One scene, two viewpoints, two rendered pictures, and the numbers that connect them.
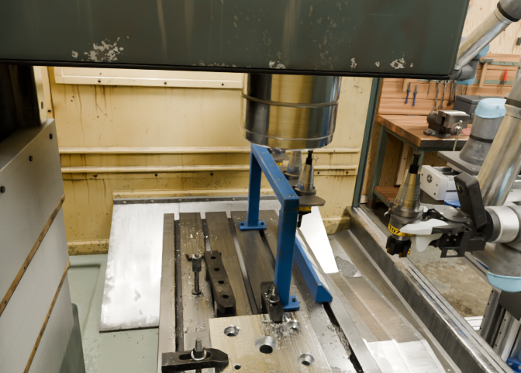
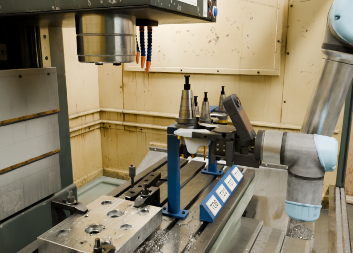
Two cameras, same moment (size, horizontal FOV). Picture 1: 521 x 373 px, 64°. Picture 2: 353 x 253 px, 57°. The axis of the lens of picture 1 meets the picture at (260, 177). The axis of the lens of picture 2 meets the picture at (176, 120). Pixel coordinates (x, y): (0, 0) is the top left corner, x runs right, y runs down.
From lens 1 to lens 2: 77 cm
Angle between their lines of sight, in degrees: 37
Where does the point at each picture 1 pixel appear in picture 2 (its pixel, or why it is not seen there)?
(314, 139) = (97, 56)
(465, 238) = (228, 149)
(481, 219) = (243, 134)
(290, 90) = (80, 26)
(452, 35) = not seen: outside the picture
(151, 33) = not seen: outside the picture
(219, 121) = (216, 98)
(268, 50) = (50, 0)
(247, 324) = (118, 203)
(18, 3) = not seen: outside the picture
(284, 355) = (116, 221)
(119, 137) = (154, 105)
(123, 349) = not seen: hidden behind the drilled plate
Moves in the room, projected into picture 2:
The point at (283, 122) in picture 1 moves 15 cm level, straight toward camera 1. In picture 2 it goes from (80, 45) to (22, 44)
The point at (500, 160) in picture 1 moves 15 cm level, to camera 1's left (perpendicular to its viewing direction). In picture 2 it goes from (312, 98) to (255, 93)
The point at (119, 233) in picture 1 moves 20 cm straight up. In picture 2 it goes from (143, 167) to (142, 134)
